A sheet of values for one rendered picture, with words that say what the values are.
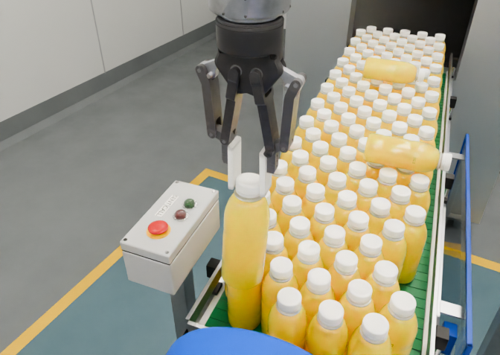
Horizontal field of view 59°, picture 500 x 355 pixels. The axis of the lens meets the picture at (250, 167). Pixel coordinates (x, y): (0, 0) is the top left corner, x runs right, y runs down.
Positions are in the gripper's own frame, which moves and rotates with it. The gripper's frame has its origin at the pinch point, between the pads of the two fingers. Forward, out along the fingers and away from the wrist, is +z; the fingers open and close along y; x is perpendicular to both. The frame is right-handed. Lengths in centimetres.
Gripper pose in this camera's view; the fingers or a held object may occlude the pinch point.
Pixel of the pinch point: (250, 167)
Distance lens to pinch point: 60.0
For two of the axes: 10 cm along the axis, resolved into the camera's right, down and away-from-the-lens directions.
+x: 3.7, -5.2, 7.7
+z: 0.0, 8.3, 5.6
